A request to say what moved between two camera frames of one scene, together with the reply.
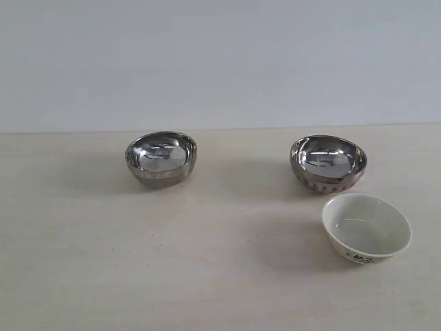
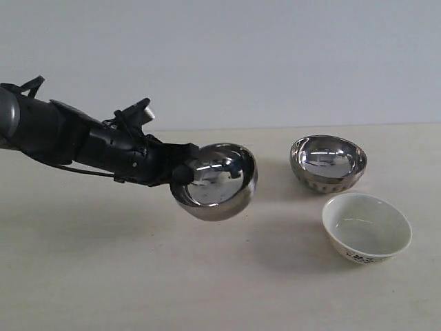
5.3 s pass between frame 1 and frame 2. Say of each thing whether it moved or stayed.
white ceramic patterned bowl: stayed
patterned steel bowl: stayed
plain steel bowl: moved
